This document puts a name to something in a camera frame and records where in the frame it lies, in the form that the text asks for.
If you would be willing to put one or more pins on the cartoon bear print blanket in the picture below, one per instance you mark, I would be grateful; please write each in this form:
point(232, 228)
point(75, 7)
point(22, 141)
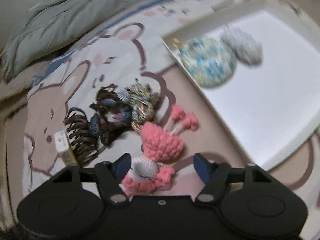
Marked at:
point(132, 48)

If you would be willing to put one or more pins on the pink crochet doll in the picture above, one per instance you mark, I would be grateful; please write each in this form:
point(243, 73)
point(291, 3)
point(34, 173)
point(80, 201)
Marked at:
point(149, 172)

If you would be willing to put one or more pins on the yellow small card box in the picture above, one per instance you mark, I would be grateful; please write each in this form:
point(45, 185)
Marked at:
point(63, 148)

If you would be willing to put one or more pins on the grey quilted duvet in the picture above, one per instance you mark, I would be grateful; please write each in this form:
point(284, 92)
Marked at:
point(52, 25)

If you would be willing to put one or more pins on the floral silk round pouch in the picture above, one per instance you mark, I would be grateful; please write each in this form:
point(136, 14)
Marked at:
point(209, 61)

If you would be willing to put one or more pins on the black hair claw clip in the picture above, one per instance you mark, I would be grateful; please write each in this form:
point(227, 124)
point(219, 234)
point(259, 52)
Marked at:
point(83, 143)

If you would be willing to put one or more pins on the white shallow cardboard box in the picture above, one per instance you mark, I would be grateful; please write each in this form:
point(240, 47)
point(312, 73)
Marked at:
point(271, 109)

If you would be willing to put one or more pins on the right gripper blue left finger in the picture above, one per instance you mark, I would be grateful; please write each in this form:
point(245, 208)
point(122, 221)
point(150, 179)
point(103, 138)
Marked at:
point(121, 166)

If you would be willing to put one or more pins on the striped metallic scrunchie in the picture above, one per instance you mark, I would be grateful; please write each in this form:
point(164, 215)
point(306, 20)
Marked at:
point(143, 101)

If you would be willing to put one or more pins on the dark brown knitted scrunchie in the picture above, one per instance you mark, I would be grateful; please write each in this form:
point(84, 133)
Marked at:
point(112, 117)

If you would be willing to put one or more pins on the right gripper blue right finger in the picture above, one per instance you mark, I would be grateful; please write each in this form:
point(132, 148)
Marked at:
point(204, 168)

